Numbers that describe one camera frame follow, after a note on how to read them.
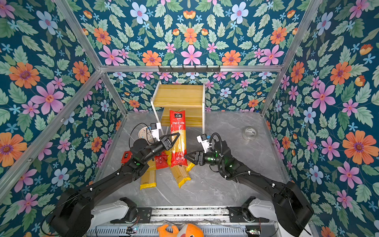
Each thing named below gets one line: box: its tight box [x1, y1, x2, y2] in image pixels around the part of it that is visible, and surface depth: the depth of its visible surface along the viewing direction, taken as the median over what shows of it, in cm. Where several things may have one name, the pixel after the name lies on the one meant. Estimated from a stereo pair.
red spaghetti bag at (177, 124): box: [169, 109, 189, 168], surface depth 73 cm
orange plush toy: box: [156, 223, 205, 237], surface depth 66 cm
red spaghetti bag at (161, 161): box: [154, 150, 169, 170], surface depth 88 cm
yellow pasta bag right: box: [186, 162, 196, 173], surface depth 90 cm
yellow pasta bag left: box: [170, 162, 196, 189], surface depth 86 cm
